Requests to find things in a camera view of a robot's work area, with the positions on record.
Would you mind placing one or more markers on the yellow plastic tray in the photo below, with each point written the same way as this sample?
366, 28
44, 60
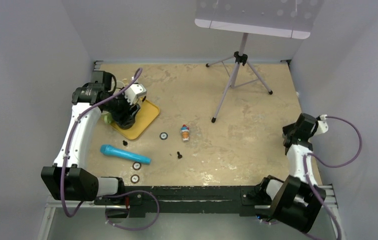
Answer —
146, 115

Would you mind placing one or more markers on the round token upper front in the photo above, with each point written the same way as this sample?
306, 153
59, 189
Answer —
136, 166

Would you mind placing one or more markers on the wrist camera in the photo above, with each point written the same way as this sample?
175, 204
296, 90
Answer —
321, 125
134, 93

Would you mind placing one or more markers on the round token near tray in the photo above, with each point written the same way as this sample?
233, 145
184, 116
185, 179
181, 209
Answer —
163, 136

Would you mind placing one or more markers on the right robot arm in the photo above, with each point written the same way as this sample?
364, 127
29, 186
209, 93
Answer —
292, 200

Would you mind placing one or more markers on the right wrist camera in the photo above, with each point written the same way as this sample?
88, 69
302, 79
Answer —
321, 125

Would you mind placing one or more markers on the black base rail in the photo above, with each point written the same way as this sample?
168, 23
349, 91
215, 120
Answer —
244, 200

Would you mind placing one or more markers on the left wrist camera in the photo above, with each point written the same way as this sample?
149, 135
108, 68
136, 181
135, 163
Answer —
134, 93

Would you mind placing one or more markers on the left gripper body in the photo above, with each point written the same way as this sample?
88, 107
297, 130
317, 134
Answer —
119, 106

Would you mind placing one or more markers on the blue toy microphone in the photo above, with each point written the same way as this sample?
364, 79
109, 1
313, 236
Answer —
109, 150

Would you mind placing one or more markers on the green mug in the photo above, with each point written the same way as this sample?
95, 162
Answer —
107, 118

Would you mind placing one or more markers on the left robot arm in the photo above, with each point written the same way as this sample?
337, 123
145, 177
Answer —
67, 179

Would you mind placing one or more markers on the white tripod stand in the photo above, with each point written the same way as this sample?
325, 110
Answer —
241, 59

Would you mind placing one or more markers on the ice cream cone toy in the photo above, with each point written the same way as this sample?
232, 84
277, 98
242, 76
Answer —
185, 133

